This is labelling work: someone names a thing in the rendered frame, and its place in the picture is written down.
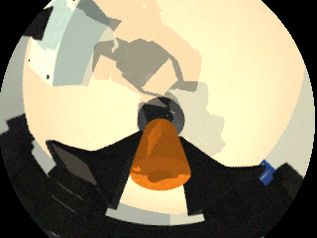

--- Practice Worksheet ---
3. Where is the orange knob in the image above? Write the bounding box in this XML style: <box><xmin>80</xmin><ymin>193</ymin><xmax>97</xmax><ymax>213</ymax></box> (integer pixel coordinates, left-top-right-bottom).
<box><xmin>130</xmin><ymin>119</ymin><xmax>191</xmax><ymax>190</ymax></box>

